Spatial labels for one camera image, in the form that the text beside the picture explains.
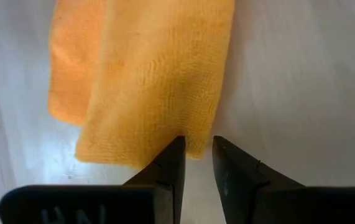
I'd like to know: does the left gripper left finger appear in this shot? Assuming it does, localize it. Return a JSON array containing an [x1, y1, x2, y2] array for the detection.
[[0, 136, 187, 224]]

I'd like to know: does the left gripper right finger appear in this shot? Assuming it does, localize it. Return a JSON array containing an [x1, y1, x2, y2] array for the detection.
[[212, 136, 355, 224]]

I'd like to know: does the orange microfiber towel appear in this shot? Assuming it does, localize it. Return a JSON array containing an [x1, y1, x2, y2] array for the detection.
[[47, 0, 236, 169]]

